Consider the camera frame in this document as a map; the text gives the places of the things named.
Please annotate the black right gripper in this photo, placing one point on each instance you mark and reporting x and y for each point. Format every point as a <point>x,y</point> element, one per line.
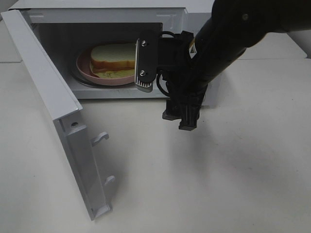
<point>164,56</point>

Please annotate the white bread sandwich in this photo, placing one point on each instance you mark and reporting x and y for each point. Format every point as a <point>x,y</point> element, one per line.
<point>113,61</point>

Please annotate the pink plate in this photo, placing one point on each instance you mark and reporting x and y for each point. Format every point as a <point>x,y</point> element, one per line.
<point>82,64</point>

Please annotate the white microwave door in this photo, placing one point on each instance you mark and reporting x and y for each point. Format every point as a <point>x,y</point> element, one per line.
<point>65,111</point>

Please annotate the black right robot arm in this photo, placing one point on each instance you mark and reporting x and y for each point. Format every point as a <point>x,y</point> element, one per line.
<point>188,62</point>

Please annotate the white microwave oven body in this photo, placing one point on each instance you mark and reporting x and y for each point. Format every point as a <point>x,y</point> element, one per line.
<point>67,27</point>

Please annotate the glass microwave turntable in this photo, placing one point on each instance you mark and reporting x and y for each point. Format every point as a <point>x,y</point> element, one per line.
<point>80,81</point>

